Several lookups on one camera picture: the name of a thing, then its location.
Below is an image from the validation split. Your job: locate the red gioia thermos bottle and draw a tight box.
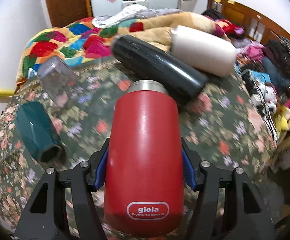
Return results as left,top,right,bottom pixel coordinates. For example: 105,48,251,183
104,80,184,237

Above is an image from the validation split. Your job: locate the dark green faceted cup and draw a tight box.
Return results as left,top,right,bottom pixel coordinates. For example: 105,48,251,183
15,101,63,163

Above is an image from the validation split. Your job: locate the clear glass cup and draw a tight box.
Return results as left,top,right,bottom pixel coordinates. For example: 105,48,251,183
37,56,78,107

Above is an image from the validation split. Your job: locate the green floral bedspread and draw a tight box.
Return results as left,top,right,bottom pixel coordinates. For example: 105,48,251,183
0,58,277,229

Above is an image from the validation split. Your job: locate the plush toy dog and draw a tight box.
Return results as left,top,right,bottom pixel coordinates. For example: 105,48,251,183
258,82,277,114

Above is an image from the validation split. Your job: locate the pile of clothes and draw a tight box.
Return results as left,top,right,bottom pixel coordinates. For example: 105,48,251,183
201,8,290,120

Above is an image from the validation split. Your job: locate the white thermos bottle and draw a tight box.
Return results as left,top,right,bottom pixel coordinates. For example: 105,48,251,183
170,25,236,77

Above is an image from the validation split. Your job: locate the colourful patchwork quilt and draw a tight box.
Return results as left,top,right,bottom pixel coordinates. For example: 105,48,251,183
16,12,230,85

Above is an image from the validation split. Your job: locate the black thermos bottle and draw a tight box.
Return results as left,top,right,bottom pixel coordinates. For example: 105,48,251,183
111,35,209,106

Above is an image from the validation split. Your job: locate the wooden headboard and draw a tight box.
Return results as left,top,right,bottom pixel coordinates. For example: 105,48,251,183
207,0,290,44

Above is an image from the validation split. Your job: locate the brown wooden door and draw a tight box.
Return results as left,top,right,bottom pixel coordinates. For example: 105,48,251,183
46,0,92,27

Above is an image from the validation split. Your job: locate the grey white crumpled blanket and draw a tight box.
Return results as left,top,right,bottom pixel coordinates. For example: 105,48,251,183
92,4,183,28

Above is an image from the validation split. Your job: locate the small white cabinet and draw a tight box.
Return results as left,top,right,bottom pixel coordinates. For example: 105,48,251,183
122,0,149,9

